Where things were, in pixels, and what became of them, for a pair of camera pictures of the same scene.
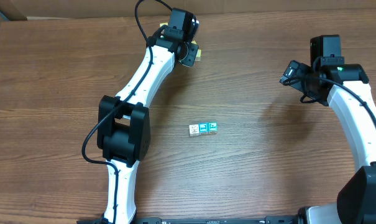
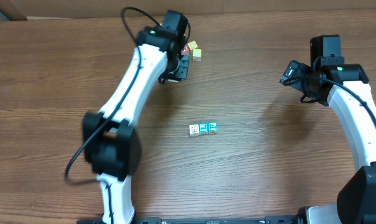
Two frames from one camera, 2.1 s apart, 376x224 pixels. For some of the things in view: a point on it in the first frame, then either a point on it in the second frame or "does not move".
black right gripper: [317, 96] does not move
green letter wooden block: [212, 127] does not move
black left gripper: [188, 60] -> [174, 75]
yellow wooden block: [198, 55] does not move
